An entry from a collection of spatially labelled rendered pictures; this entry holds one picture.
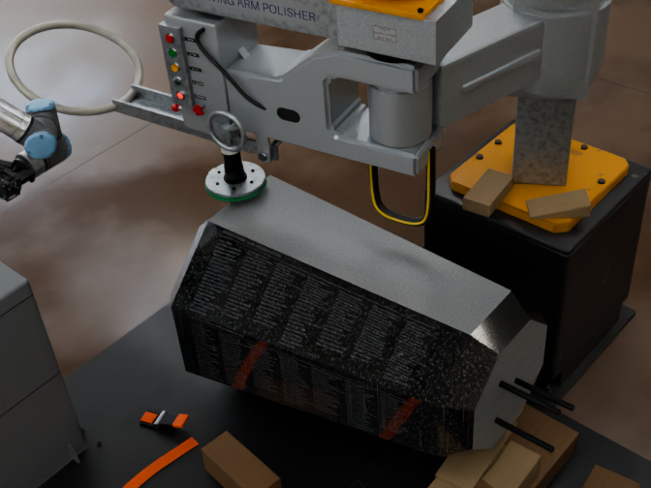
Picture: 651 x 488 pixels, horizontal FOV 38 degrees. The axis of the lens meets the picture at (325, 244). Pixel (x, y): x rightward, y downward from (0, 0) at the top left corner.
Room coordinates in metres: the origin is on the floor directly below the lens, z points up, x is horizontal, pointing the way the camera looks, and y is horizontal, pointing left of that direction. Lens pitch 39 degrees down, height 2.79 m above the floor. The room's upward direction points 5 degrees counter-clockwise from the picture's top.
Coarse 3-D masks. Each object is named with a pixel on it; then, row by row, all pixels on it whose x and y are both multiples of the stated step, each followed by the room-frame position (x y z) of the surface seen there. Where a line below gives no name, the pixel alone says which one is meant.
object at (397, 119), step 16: (432, 80) 2.40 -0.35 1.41; (368, 96) 2.41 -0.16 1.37; (384, 96) 2.34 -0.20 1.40; (400, 96) 2.33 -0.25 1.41; (416, 96) 2.33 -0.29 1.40; (432, 96) 2.40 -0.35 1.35; (368, 112) 2.42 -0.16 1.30; (384, 112) 2.34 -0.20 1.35; (400, 112) 2.33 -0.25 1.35; (416, 112) 2.33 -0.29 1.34; (432, 112) 2.40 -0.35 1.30; (384, 128) 2.34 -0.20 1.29; (400, 128) 2.33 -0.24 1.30; (416, 128) 2.33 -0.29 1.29; (384, 144) 2.36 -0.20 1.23; (400, 144) 2.33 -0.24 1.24; (416, 144) 2.34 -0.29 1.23
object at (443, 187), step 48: (480, 144) 3.04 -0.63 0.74; (624, 192) 2.66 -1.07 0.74; (432, 240) 2.75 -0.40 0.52; (480, 240) 2.60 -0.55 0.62; (528, 240) 2.47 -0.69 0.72; (576, 240) 2.42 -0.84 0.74; (624, 240) 2.68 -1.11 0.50; (528, 288) 2.46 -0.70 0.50; (576, 288) 2.43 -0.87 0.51; (624, 288) 2.74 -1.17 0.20; (576, 336) 2.47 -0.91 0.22
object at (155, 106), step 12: (132, 84) 3.06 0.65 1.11; (144, 96) 3.03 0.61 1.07; (156, 96) 3.00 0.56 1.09; (168, 96) 2.97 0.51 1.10; (120, 108) 2.95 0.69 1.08; (132, 108) 2.92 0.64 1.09; (144, 108) 2.89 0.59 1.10; (156, 108) 2.96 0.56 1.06; (168, 108) 2.95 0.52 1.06; (156, 120) 2.87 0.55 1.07; (168, 120) 2.84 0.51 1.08; (180, 120) 2.81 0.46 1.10; (192, 132) 2.78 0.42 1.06; (252, 144) 2.65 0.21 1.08; (276, 144) 2.65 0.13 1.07; (264, 156) 2.58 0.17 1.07; (276, 156) 2.60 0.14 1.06
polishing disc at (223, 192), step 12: (216, 168) 2.84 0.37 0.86; (252, 168) 2.82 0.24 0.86; (216, 180) 2.77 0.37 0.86; (228, 180) 2.75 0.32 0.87; (240, 180) 2.74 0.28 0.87; (264, 180) 2.76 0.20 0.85; (216, 192) 2.70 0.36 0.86; (228, 192) 2.69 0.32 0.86; (240, 192) 2.69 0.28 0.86; (252, 192) 2.69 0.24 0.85
